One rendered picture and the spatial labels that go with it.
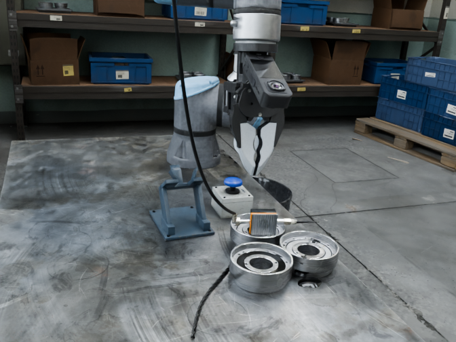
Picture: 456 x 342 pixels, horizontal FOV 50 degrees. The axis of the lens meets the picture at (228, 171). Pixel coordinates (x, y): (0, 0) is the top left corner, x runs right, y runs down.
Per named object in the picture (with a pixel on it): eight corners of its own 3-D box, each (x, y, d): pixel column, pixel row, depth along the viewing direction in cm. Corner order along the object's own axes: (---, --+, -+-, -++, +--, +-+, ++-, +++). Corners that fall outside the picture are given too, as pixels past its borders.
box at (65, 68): (89, 85, 403) (87, 38, 390) (25, 86, 383) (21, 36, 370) (81, 76, 437) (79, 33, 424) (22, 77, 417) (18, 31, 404)
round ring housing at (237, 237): (246, 226, 101) (248, 207, 99) (292, 241, 96) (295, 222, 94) (218, 245, 92) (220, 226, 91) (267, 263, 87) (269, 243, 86)
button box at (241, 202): (252, 216, 105) (254, 195, 104) (220, 218, 103) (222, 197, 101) (239, 200, 113) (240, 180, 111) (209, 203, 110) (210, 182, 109)
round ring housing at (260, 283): (258, 304, 76) (260, 281, 74) (216, 273, 83) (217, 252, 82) (303, 282, 82) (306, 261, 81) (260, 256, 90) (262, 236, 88)
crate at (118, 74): (146, 77, 455) (146, 53, 447) (153, 85, 421) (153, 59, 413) (88, 76, 440) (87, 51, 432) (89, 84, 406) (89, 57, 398)
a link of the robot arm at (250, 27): (289, 15, 75) (239, 11, 72) (287, 45, 76) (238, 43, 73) (269, 18, 82) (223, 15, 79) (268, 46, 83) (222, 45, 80)
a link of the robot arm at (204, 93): (176, 119, 140) (177, 71, 135) (222, 122, 139) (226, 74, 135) (169, 130, 128) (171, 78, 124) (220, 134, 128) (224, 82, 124)
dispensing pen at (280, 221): (315, 228, 95) (230, 228, 93) (317, 208, 94) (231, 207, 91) (318, 233, 93) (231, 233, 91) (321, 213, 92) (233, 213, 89)
